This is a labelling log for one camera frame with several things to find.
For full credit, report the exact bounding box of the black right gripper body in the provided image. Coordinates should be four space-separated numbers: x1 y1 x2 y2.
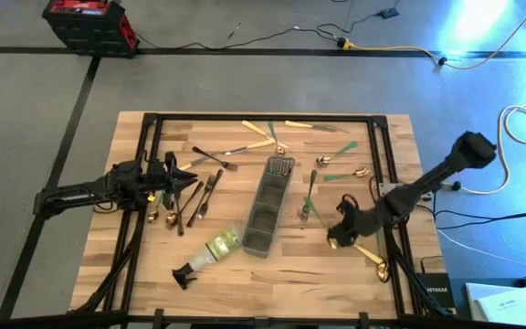
335 203 387 239

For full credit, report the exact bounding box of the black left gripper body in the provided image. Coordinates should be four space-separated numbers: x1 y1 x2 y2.
146 152 178 210

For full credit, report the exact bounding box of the grey plastic cutlery basket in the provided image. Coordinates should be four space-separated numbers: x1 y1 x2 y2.
241 155 297 259

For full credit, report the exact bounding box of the black utensil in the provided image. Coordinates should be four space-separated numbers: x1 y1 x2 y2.
174 191 185 238

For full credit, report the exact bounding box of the spray bottle green label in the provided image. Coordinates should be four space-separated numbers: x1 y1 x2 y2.
172 227 243 291

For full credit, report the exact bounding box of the black Netgear box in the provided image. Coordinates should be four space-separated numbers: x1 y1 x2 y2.
417 272 457 314

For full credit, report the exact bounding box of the white paper sheet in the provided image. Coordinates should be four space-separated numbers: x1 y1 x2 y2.
465 281 511 321

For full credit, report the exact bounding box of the red and black toolbox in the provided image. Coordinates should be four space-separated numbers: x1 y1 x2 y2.
42 0 140 59

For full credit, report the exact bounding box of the white printed booklet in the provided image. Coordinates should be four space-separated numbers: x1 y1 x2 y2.
476 286 526 328

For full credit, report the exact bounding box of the green-handled fork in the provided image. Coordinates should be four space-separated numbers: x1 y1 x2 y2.
305 196 332 229

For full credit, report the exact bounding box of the green-handled utensil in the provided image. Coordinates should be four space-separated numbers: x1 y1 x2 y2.
374 227 385 262

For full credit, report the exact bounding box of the gold spoon cream handle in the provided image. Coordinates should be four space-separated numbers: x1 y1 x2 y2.
352 243 391 283

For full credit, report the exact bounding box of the black cable bundle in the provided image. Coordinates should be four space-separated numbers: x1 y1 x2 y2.
416 206 526 230

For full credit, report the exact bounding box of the thin white cable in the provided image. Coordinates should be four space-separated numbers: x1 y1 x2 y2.
436 228 526 271

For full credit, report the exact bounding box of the black floor cable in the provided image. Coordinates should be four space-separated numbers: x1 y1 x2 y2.
134 0 401 50

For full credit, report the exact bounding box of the thick white cable loop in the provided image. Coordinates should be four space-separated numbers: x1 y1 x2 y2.
466 101 526 196

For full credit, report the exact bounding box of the yellow extension cord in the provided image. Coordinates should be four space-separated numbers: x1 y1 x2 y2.
335 0 526 71

